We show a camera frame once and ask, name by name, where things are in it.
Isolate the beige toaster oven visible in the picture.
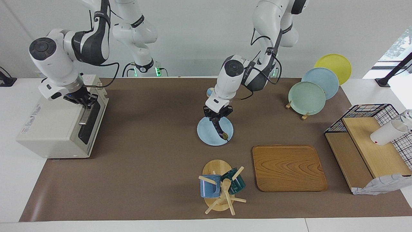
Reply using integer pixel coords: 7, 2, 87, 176
16, 74, 109, 159

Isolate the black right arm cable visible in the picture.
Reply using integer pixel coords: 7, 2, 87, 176
79, 8, 120, 89

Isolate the blue mug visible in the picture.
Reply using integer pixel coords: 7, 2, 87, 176
199, 174, 222, 198

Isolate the wooden plate rack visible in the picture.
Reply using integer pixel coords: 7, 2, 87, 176
285, 100, 312, 121

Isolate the wooden mug tree stand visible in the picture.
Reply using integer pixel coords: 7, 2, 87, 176
198, 159, 248, 216

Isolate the yellow racked plate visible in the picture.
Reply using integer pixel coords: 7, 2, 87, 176
314, 53, 352, 86

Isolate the dark purple eggplant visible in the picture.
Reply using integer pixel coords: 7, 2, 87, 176
212, 119, 230, 141

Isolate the wooden stepped shelf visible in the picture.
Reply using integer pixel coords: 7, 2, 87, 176
324, 116, 412, 194

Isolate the clear glass cup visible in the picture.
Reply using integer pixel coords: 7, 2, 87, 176
400, 109, 412, 130

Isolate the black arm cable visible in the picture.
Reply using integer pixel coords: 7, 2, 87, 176
231, 27, 283, 101
79, 8, 120, 89

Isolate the dark green mug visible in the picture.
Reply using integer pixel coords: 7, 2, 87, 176
221, 168, 246, 195

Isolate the white paper cup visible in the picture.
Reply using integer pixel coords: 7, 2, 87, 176
370, 120, 409, 146

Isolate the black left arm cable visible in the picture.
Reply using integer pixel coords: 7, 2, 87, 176
231, 27, 283, 101

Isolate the brown table mat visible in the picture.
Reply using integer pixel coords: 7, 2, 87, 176
19, 77, 412, 222

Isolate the pale blue racked plate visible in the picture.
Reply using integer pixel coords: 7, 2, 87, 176
301, 67, 340, 101

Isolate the black desk clamp mount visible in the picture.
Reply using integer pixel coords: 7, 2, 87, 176
0, 66, 17, 88

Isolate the pale green racked plate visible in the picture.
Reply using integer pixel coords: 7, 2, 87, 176
288, 81, 326, 116

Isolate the wooden serving tray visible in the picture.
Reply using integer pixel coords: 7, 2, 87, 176
252, 144, 328, 193

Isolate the black wire basket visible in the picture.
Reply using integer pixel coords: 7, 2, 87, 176
324, 103, 412, 171

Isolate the light blue round plate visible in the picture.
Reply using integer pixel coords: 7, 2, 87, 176
197, 116, 234, 147

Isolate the wooden wire-top shelf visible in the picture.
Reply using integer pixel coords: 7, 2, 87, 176
351, 130, 412, 196

